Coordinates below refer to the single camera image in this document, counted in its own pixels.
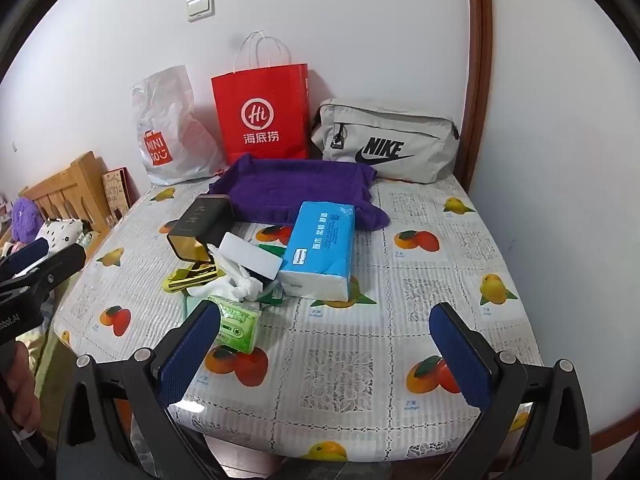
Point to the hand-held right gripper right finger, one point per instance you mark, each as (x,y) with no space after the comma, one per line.
(460,355)

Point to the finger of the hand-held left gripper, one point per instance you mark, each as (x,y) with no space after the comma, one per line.
(50,272)
(25,257)

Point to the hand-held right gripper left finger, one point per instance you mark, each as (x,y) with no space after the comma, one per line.
(191,350)

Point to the green pocket tissue pack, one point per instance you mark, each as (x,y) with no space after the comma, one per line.
(235,322)

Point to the white and green washcloth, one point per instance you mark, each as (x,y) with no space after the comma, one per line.
(240,280)

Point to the green packet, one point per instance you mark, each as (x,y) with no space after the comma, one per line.
(272,296)

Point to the white sponge block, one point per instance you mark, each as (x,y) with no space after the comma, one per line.
(250,257)

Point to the dark green tin box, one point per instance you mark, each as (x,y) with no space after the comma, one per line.
(200,225)

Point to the purple towel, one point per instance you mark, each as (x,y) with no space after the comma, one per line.
(305,190)

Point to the person's left hand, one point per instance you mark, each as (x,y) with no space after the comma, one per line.
(22,387)

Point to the purple plush toy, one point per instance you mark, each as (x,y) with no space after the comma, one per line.
(25,220)

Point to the white flower print pillow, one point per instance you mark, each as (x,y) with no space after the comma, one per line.
(60,234)

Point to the green bed sheet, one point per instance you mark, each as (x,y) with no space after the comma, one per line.
(52,355)

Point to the wooden headboard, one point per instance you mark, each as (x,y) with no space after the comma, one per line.
(65,190)

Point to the fruit print tablecloth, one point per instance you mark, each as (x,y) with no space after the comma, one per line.
(360,340)

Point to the brown illustrated book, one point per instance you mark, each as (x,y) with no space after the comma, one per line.
(118,192)

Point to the blue tissue pack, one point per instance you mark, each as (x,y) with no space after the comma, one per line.
(320,250)

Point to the white plastic shopping bag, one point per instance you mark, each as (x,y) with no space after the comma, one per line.
(167,130)

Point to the grey waist bag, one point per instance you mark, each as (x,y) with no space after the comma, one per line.
(385,142)

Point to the red paper shopping bag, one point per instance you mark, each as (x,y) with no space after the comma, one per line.
(262,115)

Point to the brown wooden door frame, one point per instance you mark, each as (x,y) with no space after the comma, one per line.
(477,60)

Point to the white wall light switch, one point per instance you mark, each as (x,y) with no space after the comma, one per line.
(200,6)

